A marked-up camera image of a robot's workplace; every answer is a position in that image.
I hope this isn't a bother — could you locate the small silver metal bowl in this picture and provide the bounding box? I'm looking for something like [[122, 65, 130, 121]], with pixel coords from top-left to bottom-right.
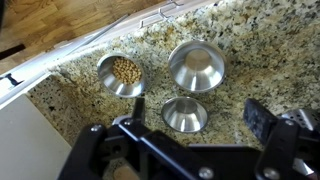
[[161, 96, 209, 134]]

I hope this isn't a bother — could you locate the large silver metal bowl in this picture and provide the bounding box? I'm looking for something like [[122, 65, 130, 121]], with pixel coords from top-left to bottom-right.
[[167, 39, 228, 94]]

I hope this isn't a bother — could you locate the small black panel handle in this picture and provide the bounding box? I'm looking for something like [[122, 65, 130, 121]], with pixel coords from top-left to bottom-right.
[[0, 73, 24, 88]]

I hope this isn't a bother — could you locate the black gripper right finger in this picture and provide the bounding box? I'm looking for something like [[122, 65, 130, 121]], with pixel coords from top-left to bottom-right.
[[243, 98, 320, 180]]

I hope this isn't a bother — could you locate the medium silver metal bowl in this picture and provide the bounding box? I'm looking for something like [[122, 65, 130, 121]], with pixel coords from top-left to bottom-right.
[[96, 52, 147, 99]]

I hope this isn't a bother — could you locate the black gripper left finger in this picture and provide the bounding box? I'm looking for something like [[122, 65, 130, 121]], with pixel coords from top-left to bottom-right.
[[57, 97, 216, 180]]

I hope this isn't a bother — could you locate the white tall cabinet panel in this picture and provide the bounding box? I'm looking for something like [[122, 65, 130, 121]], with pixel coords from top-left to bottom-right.
[[0, 71, 73, 180]]

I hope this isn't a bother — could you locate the pile of chickpeas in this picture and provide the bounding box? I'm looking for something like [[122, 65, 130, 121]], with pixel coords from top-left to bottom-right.
[[111, 56, 143, 85]]

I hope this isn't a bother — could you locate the metal drawer handle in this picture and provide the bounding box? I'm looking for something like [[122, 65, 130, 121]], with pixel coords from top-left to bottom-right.
[[159, 0, 184, 10], [138, 8, 174, 29]]

